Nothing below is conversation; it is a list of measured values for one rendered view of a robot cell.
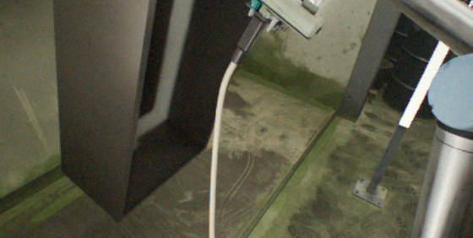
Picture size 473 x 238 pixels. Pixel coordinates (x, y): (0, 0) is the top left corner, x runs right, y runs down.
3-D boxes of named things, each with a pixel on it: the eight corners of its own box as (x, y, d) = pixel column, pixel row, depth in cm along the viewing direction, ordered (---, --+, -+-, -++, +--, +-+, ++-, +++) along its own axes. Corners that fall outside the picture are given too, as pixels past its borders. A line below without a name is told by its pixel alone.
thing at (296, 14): (276, 89, 81) (333, 13, 66) (267, 95, 77) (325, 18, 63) (142, -27, 89) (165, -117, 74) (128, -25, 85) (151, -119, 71)
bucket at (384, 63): (380, 94, 352) (390, 71, 337) (354, 84, 364) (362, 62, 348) (386, 83, 375) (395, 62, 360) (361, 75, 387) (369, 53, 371)
